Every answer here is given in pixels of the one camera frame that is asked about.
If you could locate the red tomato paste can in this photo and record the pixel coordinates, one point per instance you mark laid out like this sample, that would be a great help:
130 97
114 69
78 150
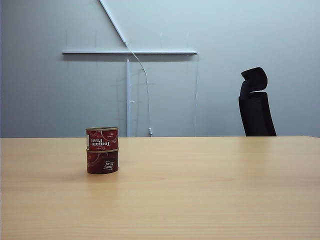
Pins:
102 140

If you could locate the red can with black label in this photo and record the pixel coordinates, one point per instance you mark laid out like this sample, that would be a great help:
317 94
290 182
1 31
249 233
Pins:
96 162

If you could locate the black office chair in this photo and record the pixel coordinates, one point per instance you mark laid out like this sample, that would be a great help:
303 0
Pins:
256 112

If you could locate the vertical white wall conduit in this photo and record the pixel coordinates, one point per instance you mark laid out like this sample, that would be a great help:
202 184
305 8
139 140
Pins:
128 100

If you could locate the horizontal white wall conduit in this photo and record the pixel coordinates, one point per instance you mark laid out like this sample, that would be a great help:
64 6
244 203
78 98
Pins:
130 52

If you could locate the diagonal white wall conduit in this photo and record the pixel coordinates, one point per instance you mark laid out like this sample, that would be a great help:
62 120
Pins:
112 22

